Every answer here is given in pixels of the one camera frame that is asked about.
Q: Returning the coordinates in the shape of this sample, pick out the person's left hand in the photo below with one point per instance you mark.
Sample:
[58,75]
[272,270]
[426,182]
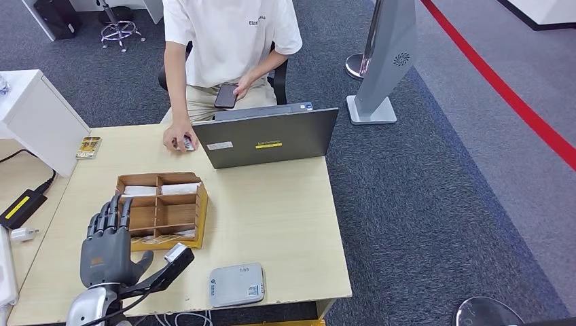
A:
[244,86]

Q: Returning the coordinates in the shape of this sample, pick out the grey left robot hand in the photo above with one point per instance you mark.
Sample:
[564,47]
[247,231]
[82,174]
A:
[105,256]

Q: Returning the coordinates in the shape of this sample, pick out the person's right hand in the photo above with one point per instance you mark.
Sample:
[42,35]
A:
[175,135]

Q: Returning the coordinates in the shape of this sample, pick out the white printed ID card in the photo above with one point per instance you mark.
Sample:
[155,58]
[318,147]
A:
[189,144]

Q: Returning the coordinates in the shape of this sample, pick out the black smartphone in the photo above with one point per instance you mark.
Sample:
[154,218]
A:
[226,96]

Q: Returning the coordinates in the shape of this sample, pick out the yellow hotel key card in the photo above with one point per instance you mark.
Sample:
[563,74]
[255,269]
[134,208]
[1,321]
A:
[175,236]
[143,240]

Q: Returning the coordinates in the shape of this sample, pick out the person's right forearm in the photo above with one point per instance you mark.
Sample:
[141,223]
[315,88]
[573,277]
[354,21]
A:
[176,81]

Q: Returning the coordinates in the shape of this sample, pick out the person's left forearm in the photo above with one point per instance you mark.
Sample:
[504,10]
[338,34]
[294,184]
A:
[269,67]

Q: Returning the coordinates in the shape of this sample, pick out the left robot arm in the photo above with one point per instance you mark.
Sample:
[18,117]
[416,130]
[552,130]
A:
[87,306]

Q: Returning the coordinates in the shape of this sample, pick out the person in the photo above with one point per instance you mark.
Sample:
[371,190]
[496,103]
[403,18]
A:
[229,40]

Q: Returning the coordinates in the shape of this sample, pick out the white card stack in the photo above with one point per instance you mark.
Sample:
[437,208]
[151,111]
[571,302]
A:
[138,191]
[180,189]

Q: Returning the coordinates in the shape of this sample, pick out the wooden card organiser box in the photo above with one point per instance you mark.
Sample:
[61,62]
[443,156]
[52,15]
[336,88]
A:
[175,216]

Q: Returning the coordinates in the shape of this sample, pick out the black office chair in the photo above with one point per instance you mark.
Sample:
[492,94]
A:
[279,83]

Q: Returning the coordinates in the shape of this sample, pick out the grey laptop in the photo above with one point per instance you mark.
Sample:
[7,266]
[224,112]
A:
[270,137]

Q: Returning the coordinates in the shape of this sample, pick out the stack of hotel cards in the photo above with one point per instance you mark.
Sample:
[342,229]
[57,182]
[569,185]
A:
[88,148]

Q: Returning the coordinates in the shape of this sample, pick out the white round plug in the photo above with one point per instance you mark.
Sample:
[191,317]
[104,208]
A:
[20,234]

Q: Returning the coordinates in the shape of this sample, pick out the black power adapter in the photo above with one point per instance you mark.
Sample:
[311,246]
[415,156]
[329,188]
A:
[21,209]

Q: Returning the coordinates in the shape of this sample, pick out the white power strip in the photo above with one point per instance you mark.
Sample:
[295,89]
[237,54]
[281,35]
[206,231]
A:
[6,270]

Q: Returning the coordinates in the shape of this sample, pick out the chrome stool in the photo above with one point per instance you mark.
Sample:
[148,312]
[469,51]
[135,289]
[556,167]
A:
[118,32]

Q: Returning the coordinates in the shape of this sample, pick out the white office desk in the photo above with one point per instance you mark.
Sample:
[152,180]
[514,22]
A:
[153,9]

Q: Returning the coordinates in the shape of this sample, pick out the white cabinet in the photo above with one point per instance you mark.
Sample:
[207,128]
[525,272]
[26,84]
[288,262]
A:
[40,126]

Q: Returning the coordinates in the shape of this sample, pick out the grey kiosk stand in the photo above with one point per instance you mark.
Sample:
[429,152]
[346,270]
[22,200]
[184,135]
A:
[386,54]

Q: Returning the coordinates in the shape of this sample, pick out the black computer tower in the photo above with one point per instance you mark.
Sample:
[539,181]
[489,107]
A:
[57,17]

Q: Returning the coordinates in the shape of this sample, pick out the water bottle with blue label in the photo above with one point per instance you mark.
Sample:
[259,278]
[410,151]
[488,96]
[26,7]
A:
[3,84]

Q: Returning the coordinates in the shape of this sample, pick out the yellow box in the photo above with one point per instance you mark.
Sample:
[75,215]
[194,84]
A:
[288,323]

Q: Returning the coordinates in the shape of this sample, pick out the red barrier belt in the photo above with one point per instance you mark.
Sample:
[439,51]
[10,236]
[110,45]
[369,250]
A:
[495,83]

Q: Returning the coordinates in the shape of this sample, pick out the white desk with black base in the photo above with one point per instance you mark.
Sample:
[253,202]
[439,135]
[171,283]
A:
[540,10]

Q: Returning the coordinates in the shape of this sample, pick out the round chrome stanchion base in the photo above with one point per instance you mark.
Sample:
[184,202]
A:
[487,314]

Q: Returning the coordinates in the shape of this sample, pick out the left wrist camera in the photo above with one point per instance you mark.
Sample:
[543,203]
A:
[175,261]

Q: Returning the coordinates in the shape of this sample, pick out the chrome stanchion post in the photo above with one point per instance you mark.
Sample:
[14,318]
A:
[357,66]

